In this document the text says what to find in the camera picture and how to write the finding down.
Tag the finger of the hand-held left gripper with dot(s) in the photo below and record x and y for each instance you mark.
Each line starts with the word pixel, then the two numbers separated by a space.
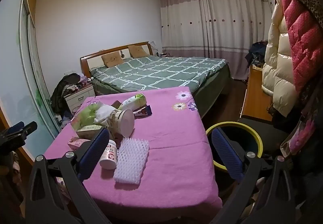
pixel 29 127
pixel 15 127

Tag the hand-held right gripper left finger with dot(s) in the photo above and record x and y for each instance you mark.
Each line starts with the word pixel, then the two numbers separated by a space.
pixel 94 149

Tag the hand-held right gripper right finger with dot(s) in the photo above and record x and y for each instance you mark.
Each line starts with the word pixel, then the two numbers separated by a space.
pixel 225 154

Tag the pale green tea carton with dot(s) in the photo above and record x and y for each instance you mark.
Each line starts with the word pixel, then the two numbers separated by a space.
pixel 88 130

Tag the yellow-rimmed chair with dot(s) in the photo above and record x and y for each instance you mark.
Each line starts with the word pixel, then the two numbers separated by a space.
pixel 252 138

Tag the green white plastic bottle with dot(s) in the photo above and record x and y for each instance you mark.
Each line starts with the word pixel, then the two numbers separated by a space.
pixel 132 103

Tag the white supplement bottle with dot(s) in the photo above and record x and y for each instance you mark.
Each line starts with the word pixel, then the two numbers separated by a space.
pixel 109 156

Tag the small pink box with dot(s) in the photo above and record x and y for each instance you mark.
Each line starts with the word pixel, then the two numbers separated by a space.
pixel 78 143

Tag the clear green plastic cup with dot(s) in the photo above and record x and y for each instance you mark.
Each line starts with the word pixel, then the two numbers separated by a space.
pixel 85 115

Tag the white crumpled tissue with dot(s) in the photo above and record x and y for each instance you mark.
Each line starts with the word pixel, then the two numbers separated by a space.
pixel 104 113

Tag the white foam fruit net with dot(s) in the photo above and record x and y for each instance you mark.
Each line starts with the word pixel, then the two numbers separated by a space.
pixel 131 161

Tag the white yogurt tub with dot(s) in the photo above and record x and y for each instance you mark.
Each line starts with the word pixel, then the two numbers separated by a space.
pixel 126 123

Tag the dark clothes pile by nightstand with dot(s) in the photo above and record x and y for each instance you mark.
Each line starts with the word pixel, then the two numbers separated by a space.
pixel 63 90

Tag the white nightstand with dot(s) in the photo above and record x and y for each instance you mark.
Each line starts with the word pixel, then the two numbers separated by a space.
pixel 78 98

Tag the blue silver snack wrapper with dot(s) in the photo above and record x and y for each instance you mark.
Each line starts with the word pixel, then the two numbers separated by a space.
pixel 144 111

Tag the glass door wardrobe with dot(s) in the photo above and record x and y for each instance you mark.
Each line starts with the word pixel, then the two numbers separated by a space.
pixel 22 62

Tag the wooden desk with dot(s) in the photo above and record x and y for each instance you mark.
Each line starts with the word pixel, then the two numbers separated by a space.
pixel 254 95

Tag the pink floral bag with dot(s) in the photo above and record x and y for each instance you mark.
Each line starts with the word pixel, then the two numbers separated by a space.
pixel 302 133

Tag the wooden bed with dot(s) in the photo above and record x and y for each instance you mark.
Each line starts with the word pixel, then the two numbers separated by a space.
pixel 87 61

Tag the brown pillow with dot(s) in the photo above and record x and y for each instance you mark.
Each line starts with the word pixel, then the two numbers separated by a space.
pixel 112 59
pixel 137 51

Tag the green plaid bedcover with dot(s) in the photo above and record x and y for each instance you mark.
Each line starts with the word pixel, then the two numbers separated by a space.
pixel 156 72

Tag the cream puffer jacket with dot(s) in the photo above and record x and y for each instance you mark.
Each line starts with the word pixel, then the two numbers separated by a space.
pixel 277 67

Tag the black bag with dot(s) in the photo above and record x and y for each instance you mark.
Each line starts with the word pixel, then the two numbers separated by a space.
pixel 256 52

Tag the pink white curtain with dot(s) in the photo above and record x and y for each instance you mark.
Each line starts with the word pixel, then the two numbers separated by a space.
pixel 214 32

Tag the red puffer jacket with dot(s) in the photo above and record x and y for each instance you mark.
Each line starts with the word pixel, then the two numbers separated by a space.
pixel 302 37

